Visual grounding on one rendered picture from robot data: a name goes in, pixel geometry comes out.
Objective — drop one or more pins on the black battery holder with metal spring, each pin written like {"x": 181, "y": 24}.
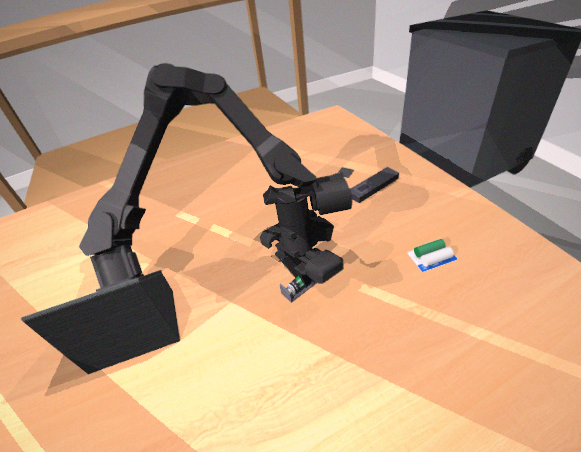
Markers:
{"x": 290, "y": 294}

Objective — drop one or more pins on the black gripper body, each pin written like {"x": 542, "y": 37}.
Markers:
{"x": 297, "y": 241}

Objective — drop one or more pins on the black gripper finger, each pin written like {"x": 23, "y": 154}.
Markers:
{"x": 302, "y": 274}
{"x": 289, "y": 261}

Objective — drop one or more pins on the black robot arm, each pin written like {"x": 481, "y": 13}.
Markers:
{"x": 117, "y": 214}

